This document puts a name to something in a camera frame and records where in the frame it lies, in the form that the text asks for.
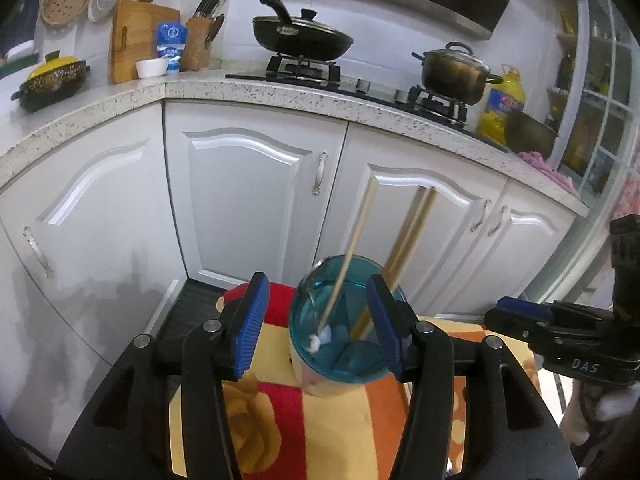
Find black wok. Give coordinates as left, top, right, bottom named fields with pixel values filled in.
left=252, top=0, right=354, bottom=61

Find steel pot lid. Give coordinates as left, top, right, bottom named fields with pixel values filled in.
left=422, top=41, right=485, bottom=68

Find person's right hand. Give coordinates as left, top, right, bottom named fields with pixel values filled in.
left=597, top=385, right=638, bottom=422

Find glass wok lid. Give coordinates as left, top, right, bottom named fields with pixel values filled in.
left=255, top=7, right=351, bottom=36

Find pale wooden chopstick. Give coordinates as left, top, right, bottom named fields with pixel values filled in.
left=316, top=181, right=378, bottom=336

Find tan bamboo chopstick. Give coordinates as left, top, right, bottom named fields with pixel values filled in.
left=350, top=187, right=439, bottom=341
left=381, top=186, right=426, bottom=281

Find small white bowl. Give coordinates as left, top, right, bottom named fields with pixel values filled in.
left=135, top=57, right=171, bottom=79

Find blue white bag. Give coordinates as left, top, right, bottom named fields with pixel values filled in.
left=157, top=21, right=188, bottom=76

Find speckled stone countertop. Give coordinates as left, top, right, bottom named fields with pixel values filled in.
left=0, top=72, right=591, bottom=216

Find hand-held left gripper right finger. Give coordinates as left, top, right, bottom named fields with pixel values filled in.
left=367, top=274, right=581, bottom=480

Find metal cabinet handle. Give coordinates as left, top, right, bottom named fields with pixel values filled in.
left=22, top=226, right=53, bottom=279
left=471, top=199, right=492, bottom=233
left=312, top=150, right=329, bottom=196
left=487, top=205, right=511, bottom=237

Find white corner cabinet door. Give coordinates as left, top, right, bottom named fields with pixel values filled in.
left=0, top=105, right=186, bottom=366

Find steel stock pot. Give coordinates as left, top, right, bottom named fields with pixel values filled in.
left=411, top=41, right=503, bottom=106

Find wooden knife block with knives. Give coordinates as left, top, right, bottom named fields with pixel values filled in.
left=179, top=0, right=226, bottom=72

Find yellow lid black casserole pot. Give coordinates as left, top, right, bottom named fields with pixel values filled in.
left=11, top=51, right=92, bottom=113

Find black gas stove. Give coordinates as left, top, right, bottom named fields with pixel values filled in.
left=225, top=55, right=506, bottom=151

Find white framed glass door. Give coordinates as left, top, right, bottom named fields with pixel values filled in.
left=550, top=0, right=640, bottom=201

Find dark metal bowl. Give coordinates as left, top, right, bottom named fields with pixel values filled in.
left=505, top=109, right=560, bottom=153

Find orange yellow red blanket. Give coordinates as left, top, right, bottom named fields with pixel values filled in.
left=167, top=282, right=543, bottom=480

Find round bamboo steamer tray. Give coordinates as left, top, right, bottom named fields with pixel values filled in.
left=40, top=0, right=94, bottom=27

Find yellow cooking oil bottle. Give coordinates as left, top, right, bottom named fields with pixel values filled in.
left=477, top=64, right=527, bottom=143

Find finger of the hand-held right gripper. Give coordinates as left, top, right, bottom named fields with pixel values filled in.
left=497, top=296, right=556, bottom=318
left=484, top=310, right=546, bottom=351

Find green tray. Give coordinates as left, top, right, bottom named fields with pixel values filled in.
left=0, top=42, right=38, bottom=78

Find dark ribbed floor mat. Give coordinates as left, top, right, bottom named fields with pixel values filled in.
left=160, top=280, right=228, bottom=356

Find teal floral utensil holder cup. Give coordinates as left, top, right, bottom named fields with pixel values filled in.
left=289, top=255, right=408, bottom=398

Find white spoon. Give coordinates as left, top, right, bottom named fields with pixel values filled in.
left=309, top=327, right=334, bottom=354

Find wooden cutting board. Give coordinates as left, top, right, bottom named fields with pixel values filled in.
left=111, top=0, right=181, bottom=85

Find pink cloth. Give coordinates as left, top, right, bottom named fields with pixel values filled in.
left=517, top=150, right=576, bottom=193

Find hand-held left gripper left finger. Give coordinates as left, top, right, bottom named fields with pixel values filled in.
left=52, top=272, right=271, bottom=480

